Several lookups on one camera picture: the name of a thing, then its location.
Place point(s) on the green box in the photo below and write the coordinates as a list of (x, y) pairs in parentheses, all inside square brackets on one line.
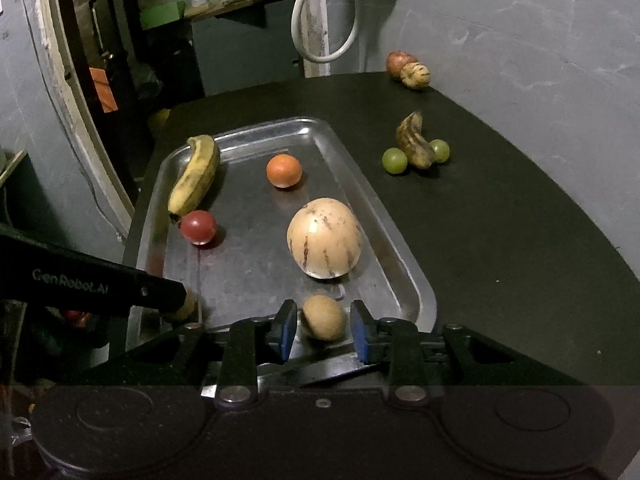
[(161, 14)]

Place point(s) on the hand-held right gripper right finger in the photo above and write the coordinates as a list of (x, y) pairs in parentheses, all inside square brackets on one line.
[(360, 336)]

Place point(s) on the white door frame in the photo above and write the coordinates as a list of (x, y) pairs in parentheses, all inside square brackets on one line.
[(75, 85)]

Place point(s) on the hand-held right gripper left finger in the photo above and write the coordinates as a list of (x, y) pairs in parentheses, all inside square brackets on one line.
[(288, 332)]

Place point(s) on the yellow jerry can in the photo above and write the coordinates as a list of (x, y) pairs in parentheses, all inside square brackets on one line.
[(160, 120)]

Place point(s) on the red apple at corner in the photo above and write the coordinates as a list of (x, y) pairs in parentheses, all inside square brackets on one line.
[(396, 61)]

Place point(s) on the brown round fruit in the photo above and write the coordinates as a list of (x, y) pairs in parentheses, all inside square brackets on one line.
[(186, 310), (324, 317)]

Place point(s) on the orange board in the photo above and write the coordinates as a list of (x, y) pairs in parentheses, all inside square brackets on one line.
[(104, 90)]

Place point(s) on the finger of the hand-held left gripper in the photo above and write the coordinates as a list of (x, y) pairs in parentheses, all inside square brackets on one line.
[(167, 292)]

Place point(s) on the pale striped melon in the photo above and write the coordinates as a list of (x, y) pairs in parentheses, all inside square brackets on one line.
[(324, 237)]

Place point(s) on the metal tray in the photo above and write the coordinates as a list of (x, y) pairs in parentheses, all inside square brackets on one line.
[(260, 240)]

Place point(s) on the yellow banana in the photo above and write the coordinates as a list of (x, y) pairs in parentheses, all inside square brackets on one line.
[(197, 172)]

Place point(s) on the orange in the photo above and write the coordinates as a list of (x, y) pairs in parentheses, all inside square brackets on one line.
[(284, 171)]

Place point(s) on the green grape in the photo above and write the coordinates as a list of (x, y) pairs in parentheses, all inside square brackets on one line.
[(441, 151), (394, 161)]

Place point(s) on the dark striped small melon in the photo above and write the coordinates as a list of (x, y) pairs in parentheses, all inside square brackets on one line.
[(416, 75)]

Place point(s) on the grey cabinet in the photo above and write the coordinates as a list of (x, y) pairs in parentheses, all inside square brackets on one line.
[(250, 50)]

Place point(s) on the brown overripe banana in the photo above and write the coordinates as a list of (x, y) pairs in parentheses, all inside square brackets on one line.
[(414, 142)]

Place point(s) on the red plum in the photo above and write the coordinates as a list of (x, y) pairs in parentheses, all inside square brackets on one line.
[(198, 227)]

